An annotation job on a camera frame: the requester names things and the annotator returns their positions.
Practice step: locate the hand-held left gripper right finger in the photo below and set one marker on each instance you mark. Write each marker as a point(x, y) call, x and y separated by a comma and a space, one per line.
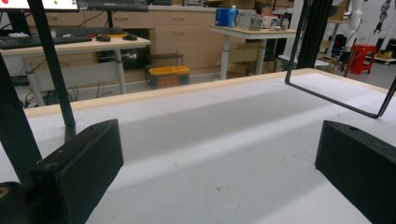
point(361, 165)

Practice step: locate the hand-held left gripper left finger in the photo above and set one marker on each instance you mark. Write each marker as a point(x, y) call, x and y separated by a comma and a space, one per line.
point(84, 174)

